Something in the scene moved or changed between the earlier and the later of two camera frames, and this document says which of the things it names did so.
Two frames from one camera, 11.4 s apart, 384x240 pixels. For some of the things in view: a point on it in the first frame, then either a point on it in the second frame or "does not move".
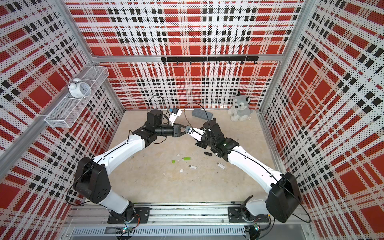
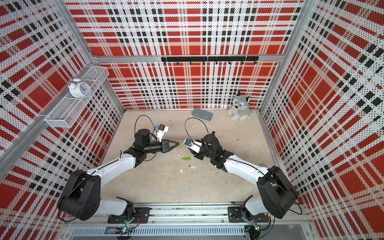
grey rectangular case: x=201 y=113 does not move
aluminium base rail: x=210 y=222 does not move
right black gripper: x=200 y=144 to x=196 y=155
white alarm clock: x=78 y=89 does not move
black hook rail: x=216 y=59 does not move
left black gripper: x=177 y=132 to x=165 y=145
